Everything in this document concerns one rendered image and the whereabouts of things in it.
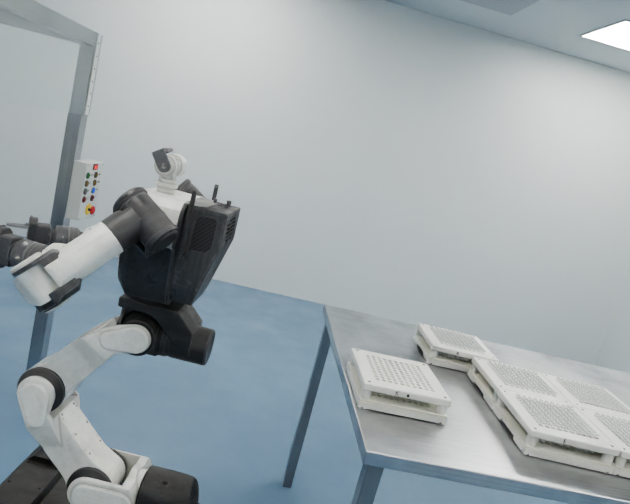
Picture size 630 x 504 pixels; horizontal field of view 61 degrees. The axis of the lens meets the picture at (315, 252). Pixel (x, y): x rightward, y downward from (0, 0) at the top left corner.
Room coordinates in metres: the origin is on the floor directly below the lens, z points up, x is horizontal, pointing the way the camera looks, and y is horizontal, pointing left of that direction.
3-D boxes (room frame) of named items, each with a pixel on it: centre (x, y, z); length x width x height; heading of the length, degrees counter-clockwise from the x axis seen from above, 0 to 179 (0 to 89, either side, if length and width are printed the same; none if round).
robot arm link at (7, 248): (1.45, 0.83, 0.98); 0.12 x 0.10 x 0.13; 82
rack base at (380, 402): (1.45, -0.32, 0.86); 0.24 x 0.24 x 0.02; 7
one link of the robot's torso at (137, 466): (1.53, 0.45, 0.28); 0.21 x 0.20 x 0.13; 91
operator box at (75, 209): (2.39, 1.08, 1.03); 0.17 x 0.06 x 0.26; 1
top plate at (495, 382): (1.67, -0.75, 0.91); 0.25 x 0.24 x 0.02; 4
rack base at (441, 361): (1.92, -0.59, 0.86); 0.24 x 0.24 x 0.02; 4
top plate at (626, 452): (1.44, -1.01, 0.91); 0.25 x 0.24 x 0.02; 4
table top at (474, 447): (1.75, -0.90, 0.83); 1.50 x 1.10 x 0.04; 97
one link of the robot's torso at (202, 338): (1.54, 0.38, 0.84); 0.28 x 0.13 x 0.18; 91
